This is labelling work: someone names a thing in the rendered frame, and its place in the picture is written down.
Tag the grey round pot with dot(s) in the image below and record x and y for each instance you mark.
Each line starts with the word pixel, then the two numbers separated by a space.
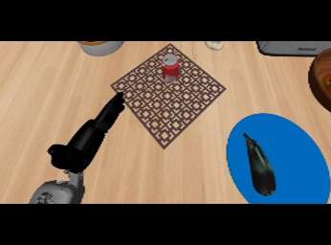
pixel 100 48

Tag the brown lattice placemat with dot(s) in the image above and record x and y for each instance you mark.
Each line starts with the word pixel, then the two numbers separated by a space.
pixel 173 105

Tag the grey flat appliance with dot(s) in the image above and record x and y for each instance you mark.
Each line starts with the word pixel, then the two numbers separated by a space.
pixel 295 48

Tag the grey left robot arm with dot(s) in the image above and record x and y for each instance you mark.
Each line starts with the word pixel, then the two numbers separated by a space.
pixel 54 193

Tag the dark elongated squash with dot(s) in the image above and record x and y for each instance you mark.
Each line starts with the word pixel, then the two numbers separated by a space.
pixel 260 167

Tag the red bottle with grey cap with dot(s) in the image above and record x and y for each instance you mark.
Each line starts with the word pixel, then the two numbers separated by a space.
pixel 170 71

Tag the brown wooden bowl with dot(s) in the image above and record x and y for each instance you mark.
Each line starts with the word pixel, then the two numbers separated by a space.
pixel 320 86

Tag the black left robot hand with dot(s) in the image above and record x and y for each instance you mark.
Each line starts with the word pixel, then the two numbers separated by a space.
pixel 85 140

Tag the blue plate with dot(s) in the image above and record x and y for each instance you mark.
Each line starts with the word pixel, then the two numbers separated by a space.
pixel 291 153

